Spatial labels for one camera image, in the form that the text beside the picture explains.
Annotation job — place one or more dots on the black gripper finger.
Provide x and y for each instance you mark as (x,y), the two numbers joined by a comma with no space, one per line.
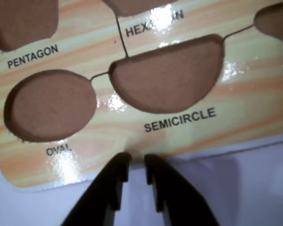
(101,193)
(179,200)

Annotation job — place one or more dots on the wooden shape puzzle board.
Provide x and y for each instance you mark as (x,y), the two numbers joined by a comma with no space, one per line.
(179,134)

